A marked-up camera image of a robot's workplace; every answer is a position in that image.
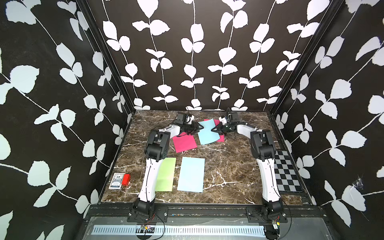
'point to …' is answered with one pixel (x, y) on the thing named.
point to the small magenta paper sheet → (222, 137)
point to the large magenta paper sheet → (184, 142)
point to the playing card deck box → (117, 181)
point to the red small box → (126, 179)
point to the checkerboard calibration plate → (286, 178)
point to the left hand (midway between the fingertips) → (203, 126)
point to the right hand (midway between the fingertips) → (211, 127)
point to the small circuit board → (145, 229)
